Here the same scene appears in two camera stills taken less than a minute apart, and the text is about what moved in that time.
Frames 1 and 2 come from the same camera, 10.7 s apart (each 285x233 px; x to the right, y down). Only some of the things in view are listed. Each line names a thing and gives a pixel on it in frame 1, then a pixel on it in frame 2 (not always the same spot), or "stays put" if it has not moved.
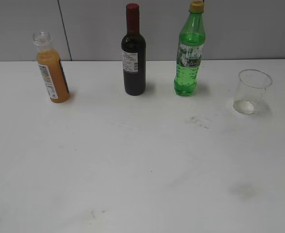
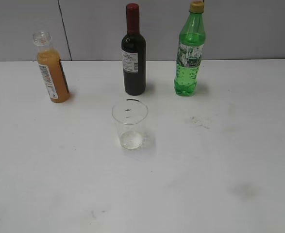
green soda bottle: x=192 y=39 stays put
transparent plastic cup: x=251 y=89 → x=130 y=115
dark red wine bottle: x=134 y=53 stays put
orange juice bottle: x=55 y=76 stays put
